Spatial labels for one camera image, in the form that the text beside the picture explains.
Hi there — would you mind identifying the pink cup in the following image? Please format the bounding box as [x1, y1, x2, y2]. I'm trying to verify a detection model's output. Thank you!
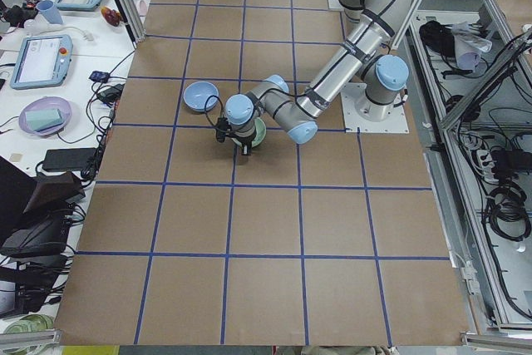
[135, 0, 148, 17]

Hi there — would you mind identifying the green plates stack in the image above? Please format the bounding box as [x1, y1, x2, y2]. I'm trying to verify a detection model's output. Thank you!
[4, 314, 54, 334]

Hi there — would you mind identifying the near teach pendant tablet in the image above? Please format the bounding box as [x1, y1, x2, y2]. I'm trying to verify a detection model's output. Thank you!
[10, 35, 73, 90]

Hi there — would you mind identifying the teal sponge block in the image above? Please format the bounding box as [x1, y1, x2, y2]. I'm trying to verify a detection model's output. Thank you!
[24, 108, 63, 131]

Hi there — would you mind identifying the blue bowl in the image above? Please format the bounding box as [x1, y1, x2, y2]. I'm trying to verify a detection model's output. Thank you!
[184, 81, 219, 112]

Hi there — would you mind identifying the green bowl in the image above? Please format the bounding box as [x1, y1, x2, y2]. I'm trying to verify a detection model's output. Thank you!
[232, 117, 267, 148]

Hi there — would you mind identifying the small blue black device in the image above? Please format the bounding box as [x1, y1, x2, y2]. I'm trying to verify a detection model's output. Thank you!
[89, 71, 111, 83]

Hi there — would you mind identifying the black power adapter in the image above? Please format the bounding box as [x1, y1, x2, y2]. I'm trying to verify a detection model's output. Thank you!
[42, 147, 96, 172]

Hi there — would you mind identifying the blue plastic cup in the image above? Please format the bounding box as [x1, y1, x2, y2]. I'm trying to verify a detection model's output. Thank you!
[37, 0, 63, 25]

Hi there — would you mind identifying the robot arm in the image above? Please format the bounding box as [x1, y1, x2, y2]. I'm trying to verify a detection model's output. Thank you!
[216, 0, 411, 155]

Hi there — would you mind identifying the purple plate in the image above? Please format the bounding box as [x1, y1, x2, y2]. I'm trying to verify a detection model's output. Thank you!
[18, 96, 72, 136]

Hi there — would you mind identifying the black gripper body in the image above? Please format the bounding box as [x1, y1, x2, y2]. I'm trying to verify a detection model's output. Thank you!
[231, 121, 256, 146]

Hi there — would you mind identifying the red toy fruit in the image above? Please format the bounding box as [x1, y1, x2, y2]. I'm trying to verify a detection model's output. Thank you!
[101, 7, 122, 27]

